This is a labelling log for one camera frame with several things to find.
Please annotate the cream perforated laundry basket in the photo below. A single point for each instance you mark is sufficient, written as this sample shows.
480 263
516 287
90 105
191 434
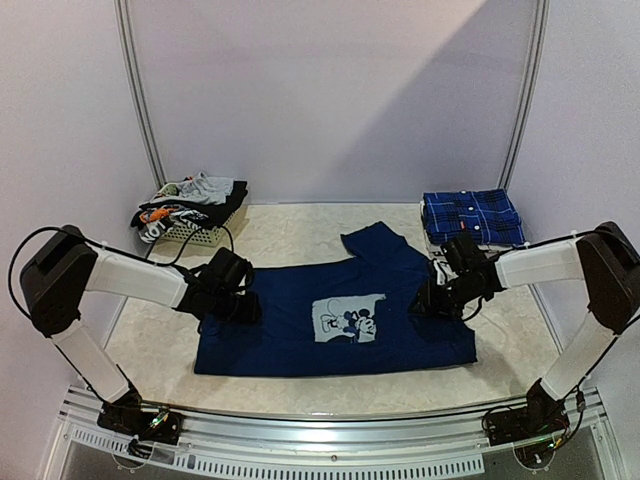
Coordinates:
197 235

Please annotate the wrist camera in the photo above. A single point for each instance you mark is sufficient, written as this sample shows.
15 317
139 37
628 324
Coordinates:
462 256
228 270

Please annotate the folded red white shirt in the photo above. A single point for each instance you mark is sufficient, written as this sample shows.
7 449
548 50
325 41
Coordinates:
438 255

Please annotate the black garment in basket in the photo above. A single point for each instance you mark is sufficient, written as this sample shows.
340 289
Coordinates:
217 215

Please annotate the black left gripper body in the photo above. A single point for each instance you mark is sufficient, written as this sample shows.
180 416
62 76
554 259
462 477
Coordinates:
227 310

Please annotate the aluminium front rail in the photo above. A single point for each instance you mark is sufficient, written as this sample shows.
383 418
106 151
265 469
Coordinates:
441 444

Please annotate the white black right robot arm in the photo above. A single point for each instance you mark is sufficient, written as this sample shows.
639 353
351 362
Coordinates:
589 280

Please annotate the solid blue garment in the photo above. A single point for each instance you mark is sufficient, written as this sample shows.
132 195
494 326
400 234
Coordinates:
349 317

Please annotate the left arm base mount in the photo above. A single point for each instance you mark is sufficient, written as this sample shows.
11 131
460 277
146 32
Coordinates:
130 415

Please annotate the blue plaid flannel shirt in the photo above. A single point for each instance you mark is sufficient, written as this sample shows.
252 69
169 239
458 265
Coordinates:
488 215

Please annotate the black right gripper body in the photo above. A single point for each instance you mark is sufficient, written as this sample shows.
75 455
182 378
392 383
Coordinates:
422 302

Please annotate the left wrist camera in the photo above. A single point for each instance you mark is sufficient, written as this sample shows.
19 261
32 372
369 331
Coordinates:
228 270

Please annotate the grey garment in basket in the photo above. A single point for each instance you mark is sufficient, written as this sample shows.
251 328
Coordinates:
201 189

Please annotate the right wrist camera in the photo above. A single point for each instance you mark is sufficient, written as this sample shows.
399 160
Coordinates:
462 256

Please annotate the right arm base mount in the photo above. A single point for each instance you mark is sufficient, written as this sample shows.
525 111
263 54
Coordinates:
541 415

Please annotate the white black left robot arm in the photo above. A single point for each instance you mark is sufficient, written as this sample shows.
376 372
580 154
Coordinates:
55 279

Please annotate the black white orange printed shirt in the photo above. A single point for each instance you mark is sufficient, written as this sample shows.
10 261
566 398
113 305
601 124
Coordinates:
170 221

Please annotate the folded white cartoon t-shirt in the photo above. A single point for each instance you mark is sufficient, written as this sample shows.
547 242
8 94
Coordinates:
488 249

